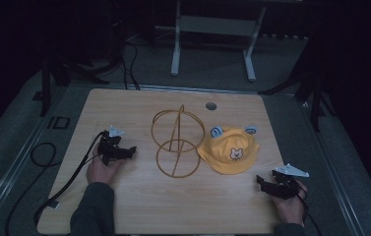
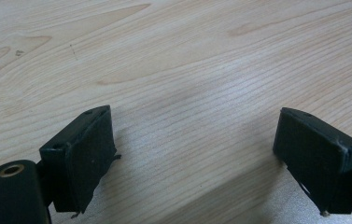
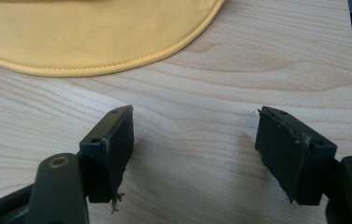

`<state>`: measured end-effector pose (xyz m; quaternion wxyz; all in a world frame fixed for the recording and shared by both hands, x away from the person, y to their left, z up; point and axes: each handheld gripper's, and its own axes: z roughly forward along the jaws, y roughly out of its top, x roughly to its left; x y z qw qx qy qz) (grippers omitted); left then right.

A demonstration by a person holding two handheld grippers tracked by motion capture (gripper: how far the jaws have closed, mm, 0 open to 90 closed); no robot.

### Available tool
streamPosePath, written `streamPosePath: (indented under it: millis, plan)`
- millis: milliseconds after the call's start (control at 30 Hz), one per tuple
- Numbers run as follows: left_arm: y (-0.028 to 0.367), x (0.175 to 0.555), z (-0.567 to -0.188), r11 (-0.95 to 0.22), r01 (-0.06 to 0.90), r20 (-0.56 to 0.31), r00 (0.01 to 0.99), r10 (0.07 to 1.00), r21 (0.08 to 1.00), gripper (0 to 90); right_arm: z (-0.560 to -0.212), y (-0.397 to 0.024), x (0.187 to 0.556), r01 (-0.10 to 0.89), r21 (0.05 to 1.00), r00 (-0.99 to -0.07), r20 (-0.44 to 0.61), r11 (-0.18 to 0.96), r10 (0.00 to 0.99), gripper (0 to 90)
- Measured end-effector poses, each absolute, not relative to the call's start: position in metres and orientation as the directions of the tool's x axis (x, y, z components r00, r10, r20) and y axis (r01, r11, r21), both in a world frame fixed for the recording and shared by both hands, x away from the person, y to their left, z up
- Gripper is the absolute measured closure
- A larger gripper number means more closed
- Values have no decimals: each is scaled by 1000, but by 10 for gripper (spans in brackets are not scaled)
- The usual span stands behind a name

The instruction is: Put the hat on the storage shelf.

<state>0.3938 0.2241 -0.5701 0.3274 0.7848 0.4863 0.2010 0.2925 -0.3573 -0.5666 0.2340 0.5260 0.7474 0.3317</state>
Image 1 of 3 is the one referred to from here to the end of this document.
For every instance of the person's left hand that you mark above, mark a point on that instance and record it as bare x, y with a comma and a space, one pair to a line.
99, 170

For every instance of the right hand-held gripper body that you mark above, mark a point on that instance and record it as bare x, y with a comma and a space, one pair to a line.
288, 183

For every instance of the white metal table frame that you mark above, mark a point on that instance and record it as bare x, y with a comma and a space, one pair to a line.
214, 26

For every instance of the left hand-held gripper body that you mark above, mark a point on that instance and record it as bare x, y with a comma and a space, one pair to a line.
109, 149

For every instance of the yellow bear bucket hat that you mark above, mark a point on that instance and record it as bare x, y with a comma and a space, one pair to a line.
229, 152

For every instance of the black tripod stand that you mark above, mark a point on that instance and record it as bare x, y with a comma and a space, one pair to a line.
307, 88
61, 72

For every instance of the person's right hand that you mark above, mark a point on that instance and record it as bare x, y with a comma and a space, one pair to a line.
291, 209

